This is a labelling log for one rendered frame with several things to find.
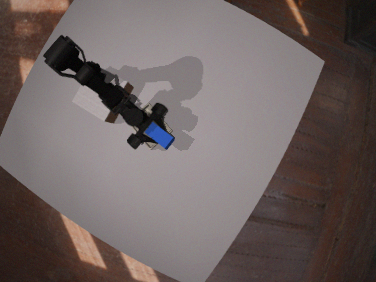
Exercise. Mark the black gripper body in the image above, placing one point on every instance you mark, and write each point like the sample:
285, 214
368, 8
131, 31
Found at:
135, 139

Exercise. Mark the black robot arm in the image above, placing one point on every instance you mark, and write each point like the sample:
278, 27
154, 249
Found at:
63, 55

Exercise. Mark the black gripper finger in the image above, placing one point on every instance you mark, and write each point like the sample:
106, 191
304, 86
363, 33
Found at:
160, 123
147, 139

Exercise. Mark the blue square cup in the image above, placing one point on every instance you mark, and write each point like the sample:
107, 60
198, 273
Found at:
159, 135

